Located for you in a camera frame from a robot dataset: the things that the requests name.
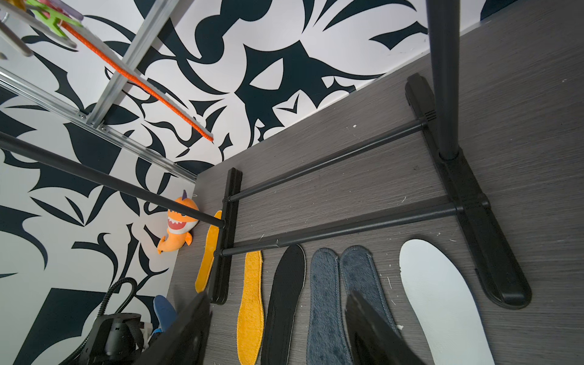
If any black foam insole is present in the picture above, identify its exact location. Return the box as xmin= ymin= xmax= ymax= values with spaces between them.
xmin=261 ymin=245 xmax=307 ymax=364

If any black garment rack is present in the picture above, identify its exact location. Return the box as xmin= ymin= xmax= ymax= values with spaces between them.
xmin=0 ymin=0 xmax=533 ymax=310

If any dark grey felt insole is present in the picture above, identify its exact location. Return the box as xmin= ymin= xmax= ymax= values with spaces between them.
xmin=307 ymin=248 xmax=353 ymax=364
xmin=340 ymin=245 xmax=402 ymax=339

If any grey orange-edged insole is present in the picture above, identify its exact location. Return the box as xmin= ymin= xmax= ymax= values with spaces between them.
xmin=62 ymin=23 xmax=214 ymax=141

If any lilac round clip hanger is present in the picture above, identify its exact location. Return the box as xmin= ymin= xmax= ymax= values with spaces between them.
xmin=1 ymin=1 xmax=84 ymax=57

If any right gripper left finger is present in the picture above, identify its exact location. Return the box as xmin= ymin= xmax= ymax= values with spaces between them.
xmin=135 ymin=292 xmax=212 ymax=364

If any orange fuzzy insole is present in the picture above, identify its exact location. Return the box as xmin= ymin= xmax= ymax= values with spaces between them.
xmin=195 ymin=225 xmax=221 ymax=294
xmin=237 ymin=251 xmax=265 ymax=364

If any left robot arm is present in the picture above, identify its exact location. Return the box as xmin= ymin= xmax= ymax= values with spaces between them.
xmin=62 ymin=278 xmax=144 ymax=364

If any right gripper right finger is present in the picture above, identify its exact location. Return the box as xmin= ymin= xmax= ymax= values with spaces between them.
xmin=345 ymin=291 xmax=424 ymax=364

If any orange shark plush toy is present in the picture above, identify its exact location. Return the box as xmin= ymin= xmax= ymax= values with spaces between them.
xmin=157 ymin=210 xmax=199 ymax=254

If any white orange-edged insole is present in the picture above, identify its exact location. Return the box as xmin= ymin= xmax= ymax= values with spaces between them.
xmin=153 ymin=295 xmax=177 ymax=332

